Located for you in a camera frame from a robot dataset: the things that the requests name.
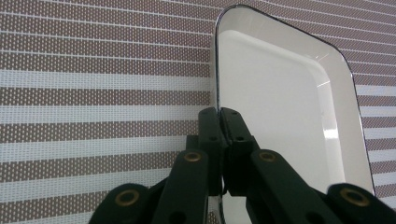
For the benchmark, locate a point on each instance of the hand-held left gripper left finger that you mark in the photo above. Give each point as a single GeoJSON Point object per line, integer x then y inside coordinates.
{"type": "Point", "coordinates": [211, 130]}

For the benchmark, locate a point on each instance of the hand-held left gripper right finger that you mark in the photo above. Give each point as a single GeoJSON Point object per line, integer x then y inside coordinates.
{"type": "Point", "coordinates": [238, 137]}

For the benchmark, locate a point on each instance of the white square plate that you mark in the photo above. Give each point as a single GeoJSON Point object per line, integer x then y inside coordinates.
{"type": "Point", "coordinates": [274, 109]}

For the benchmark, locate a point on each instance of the brown striped placemat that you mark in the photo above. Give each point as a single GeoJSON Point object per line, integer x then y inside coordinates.
{"type": "Point", "coordinates": [93, 62]}

